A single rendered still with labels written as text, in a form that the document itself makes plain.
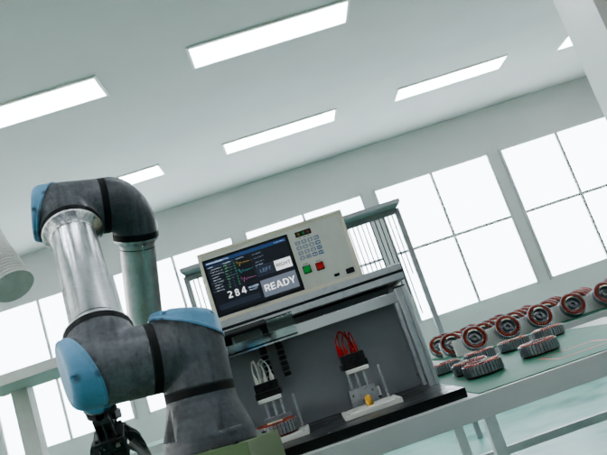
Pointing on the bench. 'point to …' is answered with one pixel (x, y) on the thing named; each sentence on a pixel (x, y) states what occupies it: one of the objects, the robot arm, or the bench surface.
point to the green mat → (517, 370)
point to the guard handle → (246, 330)
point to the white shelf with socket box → (34, 444)
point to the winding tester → (332, 231)
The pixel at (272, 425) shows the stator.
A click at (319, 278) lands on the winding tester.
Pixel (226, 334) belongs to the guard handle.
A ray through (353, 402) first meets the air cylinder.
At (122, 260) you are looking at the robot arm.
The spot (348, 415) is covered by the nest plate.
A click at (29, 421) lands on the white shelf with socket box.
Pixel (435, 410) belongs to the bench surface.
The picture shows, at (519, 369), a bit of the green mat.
